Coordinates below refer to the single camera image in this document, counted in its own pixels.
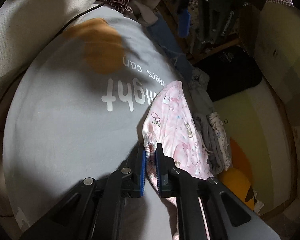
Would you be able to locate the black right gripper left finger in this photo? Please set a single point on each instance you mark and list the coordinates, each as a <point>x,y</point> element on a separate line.
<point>134,173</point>

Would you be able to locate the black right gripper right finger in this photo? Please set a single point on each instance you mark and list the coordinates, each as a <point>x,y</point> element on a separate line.
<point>164,176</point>

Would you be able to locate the pink cartoon print pants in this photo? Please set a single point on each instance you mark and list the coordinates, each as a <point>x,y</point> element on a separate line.
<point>170,123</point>

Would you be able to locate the yellow striped plush pillow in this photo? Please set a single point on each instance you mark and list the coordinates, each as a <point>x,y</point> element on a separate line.
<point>239,184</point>

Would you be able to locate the folded white cartoon print garment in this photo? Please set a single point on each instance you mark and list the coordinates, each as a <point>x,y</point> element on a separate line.
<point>223,141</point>

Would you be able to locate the orange pillow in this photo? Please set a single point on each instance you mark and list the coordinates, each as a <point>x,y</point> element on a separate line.
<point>240,160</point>

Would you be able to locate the blue cloth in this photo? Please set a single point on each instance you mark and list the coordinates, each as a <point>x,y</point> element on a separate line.
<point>161,33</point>

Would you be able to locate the beige blanket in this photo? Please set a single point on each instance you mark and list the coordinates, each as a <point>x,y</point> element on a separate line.
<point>27,26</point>

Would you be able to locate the folded grey drawstring pants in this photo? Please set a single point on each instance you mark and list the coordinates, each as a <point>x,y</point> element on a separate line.
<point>203,107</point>

